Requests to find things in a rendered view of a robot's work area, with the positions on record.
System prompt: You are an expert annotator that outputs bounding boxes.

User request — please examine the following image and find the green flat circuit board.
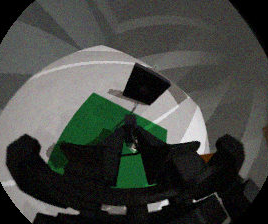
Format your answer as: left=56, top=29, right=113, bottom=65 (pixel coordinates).
left=48, top=92, right=167, bottom=188

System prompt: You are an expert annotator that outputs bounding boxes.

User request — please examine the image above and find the black connector plug with cable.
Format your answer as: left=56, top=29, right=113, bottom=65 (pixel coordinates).
left=115, top=107, right=141, bottom=157

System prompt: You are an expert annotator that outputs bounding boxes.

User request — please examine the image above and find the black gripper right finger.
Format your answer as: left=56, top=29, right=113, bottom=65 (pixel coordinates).
left=137, top=125, right=202, bottom=185

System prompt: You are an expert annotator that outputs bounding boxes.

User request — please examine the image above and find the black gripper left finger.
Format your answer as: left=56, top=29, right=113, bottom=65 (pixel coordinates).
left=59, top=125, right=125, bottom=188

